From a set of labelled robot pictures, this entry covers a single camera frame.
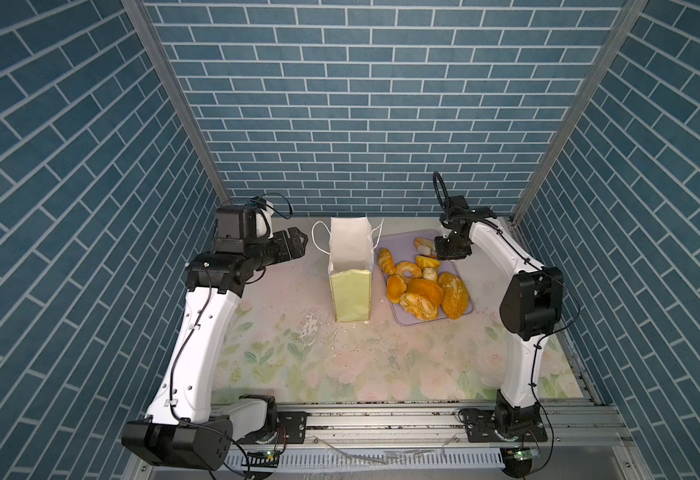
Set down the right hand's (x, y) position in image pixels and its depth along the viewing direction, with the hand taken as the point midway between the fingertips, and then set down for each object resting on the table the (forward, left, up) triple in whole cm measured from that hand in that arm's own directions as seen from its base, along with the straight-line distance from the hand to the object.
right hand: (441, 252), depth 95 cm
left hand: (-17, +40, +22) cm, 48 cm away
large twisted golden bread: (-17, +6, -2) cm, 18 cm away
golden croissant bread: (0, +18, -6) cm, 19 cm away
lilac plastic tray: (+11, +12, -12) cm, 20 cm away
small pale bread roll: (-5, +3, -5) cm, 8 cm away
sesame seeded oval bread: (-12, -4, -6) cm, 14 cm away
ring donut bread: (0, +11, -9) cm, 14 cm away
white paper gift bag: (-1, +30, -10) cm, 31 cm away
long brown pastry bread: (+7, +4, -6) cm, 10 cm away
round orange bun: (-10, +14, -8) cm, 19 cm away
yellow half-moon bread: (+1, +5, -7) cm, 8 cm away
